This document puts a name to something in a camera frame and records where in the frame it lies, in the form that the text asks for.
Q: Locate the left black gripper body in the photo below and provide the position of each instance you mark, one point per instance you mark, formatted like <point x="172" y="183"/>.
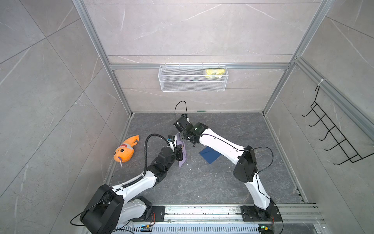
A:
<point x="173" y="158"/>

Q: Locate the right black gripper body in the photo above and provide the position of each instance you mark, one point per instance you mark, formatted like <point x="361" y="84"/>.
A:
<point x="185" y="137"/>

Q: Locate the purple envelope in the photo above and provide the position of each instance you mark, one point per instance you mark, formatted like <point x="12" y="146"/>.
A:
<point x="180" y="140"/>

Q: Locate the dark blue envelope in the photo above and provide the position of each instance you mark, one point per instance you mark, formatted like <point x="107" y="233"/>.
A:
<point x="209" y="155"/>

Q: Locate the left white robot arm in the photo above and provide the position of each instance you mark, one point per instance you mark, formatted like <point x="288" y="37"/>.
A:
<point x="111" y="206"/>

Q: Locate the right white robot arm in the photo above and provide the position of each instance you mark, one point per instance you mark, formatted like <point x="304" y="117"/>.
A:
<point x="243" y="158"/>

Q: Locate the orange fish plush toy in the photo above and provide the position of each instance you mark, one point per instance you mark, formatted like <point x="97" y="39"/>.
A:
<point x="125" y="151"/>

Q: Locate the yellow item in basket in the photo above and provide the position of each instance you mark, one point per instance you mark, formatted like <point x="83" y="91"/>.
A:
<point x="214" y="73"/>

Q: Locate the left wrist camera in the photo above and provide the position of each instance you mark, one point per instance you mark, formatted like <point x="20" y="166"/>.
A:
<point x="172" y="139"/>

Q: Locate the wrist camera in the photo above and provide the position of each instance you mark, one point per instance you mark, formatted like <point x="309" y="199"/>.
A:
<point x="172" y="139"/>
<point x="181" y="121"/>

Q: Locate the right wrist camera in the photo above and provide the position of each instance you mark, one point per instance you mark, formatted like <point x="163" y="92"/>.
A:
<point x="181" y="121"/>

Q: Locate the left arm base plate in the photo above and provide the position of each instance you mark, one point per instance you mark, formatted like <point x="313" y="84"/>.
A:
<point x="153" y="214"/>

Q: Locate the white wire mesh basket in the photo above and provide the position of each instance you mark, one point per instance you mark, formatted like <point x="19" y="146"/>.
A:
<point x="190" y="78"/>

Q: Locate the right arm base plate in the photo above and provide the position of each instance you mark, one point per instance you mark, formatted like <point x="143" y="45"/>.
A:
<point x="255" y="214"/>

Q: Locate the aluminium mounting rail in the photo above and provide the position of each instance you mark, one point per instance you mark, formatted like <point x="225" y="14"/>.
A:
<point x="227" y="219"/>

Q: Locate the black wire hook rack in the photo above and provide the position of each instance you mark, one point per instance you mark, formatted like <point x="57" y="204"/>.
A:
<point x="340" y="141"/>

